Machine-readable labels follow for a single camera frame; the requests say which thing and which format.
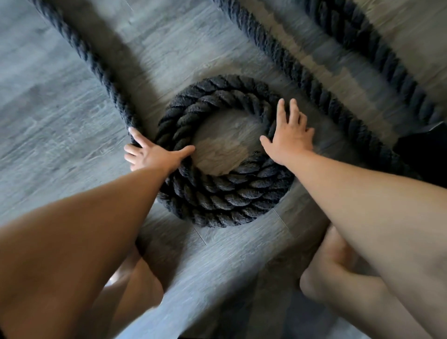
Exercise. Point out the person's right hand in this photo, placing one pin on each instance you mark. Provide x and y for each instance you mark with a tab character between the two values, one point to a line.
290	141

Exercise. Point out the person's left hand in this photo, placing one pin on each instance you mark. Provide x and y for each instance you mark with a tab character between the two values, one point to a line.
153	158

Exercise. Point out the person's right middle finger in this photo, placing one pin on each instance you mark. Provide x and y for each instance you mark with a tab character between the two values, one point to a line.
294	111

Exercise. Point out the person's left middle finger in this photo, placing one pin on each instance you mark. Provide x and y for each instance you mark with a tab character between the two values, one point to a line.
131	150

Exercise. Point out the person's right little finger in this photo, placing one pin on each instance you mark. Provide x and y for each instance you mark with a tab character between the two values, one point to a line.
310	132

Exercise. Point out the person's left thumb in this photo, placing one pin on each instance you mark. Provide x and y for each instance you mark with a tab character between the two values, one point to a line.
183	152

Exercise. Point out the person's right thumb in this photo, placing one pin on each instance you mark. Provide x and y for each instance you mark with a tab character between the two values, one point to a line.
268	145

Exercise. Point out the person's left forearm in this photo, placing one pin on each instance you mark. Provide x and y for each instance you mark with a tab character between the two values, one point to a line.
87	244

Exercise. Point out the person's right forearm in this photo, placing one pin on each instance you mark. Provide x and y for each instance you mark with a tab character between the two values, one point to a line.
377	223

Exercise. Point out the black block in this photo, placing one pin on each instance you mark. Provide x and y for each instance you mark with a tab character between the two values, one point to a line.
424	153

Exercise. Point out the person's left leg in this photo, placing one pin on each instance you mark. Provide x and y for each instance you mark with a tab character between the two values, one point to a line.
134	290

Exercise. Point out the person's leg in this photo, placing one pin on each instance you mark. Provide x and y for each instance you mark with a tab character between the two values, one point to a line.
134	290
335	276

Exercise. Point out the person's right leg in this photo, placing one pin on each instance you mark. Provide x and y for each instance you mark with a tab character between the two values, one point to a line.
335	276

